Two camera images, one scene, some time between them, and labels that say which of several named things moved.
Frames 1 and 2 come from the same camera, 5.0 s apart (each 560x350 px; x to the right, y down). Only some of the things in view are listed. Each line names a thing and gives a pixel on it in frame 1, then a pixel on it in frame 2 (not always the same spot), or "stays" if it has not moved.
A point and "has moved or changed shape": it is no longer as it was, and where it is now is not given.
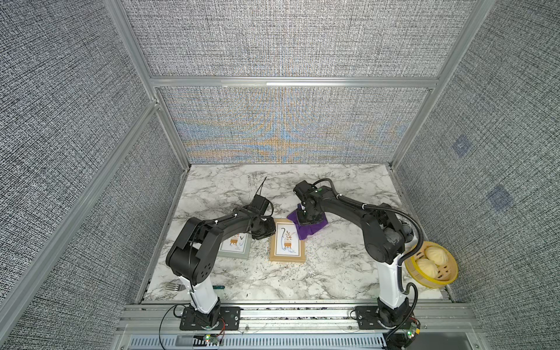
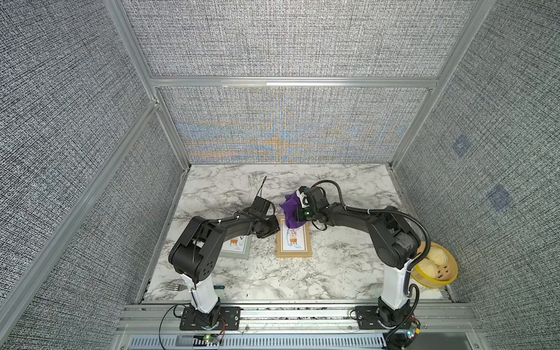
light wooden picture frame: [286, 244] has moved or changed shape
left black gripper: [270, 224] stays
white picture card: [236, 246] stays
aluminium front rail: [145, 319] stays
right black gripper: [302, 221] stays
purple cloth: [305, 230] -> [290, 207]
